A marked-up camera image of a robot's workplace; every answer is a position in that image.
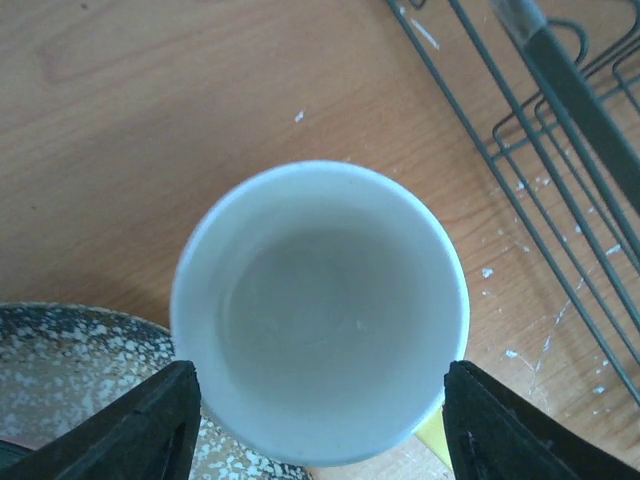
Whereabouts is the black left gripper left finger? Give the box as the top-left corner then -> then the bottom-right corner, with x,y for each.
1,361 -> 201,479

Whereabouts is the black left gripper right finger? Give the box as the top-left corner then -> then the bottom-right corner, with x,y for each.
443,360 -> 639,480

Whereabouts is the yellow mug white inside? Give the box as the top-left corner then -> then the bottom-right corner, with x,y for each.
170,160 -> 470,467

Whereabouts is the speckled grey large plate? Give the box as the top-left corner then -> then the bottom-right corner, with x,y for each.
1,302 -> 308,479

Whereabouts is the dark wire dish rack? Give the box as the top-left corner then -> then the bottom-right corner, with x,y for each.
390,1 -> 639,401

